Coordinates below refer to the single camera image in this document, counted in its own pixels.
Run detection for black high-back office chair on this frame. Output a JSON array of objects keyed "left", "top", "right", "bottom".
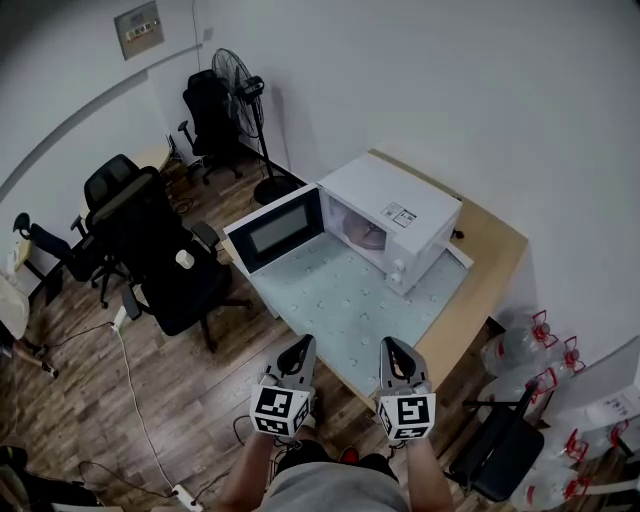
[{"left": 177, "top": 69, "right": 244, "bottom": 187}]

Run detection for pale grey dotted mat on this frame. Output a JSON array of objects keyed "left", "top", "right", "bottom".
[{"left": 249, "top": 244, "right": 474, "bottom": 399}]

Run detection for person's black shorts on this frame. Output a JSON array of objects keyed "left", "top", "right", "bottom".
[{"left": 274, "top": 439, "right": 401, "bottom": 482}]

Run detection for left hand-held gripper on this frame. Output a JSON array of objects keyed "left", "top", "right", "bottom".
[{"left": 249, "top": 333, "right": 318, "bottom": 440}]

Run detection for person's left forearm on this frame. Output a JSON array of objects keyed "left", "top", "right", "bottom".
[{"left": 214, "top": 432, "right": 281, "bottom": 512}]

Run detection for cluster of clear water jugs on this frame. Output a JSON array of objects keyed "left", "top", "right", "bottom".
[{"left": 479, "top": 309, "right": 634, "bottom": 512}]

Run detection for black standing fan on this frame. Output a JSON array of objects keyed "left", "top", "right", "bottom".
[{"left": 211, "top": 48, "right": 301, "bottom": 206}]

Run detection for white bag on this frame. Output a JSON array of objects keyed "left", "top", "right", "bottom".
[{"left": 0, "top": 274, "right": 31, "bottom": 341}]

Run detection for black armrest swivel chair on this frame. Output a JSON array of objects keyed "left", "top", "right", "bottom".
[{"left": 13, "top": 212, "right": 116, "bottom": 309}]

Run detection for person's right forearm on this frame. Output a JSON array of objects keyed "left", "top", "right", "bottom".
[{"left": 402, "top": 438, "right": 454, "bottom": 512}]

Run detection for white power cable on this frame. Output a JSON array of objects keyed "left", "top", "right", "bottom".
[{"left": 113, "top": 324, "right": 177, "bottom": 494}]

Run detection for round wooden table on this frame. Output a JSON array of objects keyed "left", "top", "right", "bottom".
[{"left": 130, "top": 145, "right": 169, "bottom": 175}]

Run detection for cardboard box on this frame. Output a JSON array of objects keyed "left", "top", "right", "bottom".
[{"left": 162, "top": 157, "right": 194, "bottom": 194}]

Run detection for person's grey shirt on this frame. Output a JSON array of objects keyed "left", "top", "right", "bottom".
[{"left": 269, "top": 462, "right": 411, "bottom": 512}]

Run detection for large black office chair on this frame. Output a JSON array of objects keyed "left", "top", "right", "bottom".
[{"left": 89, "top": 167, "right": 254, "bottom": 354}]

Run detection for black folding chair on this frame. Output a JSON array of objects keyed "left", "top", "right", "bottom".
[{"left": 444, "top": 384, "right": 546, "bottom": 504}]

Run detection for grey wall electrical panel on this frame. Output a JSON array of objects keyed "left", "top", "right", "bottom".
[{"left": 113, "top": 0, "right": 166, "bottom": 61}]

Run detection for white microwave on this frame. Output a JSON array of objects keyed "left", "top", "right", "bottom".
[{"left": 222, "top": 152, "right": 464, "bottom": 296}]

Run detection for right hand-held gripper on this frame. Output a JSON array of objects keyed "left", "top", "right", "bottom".
[{"left": 375, "top": 336, "right": 437, "bottom": 443}]

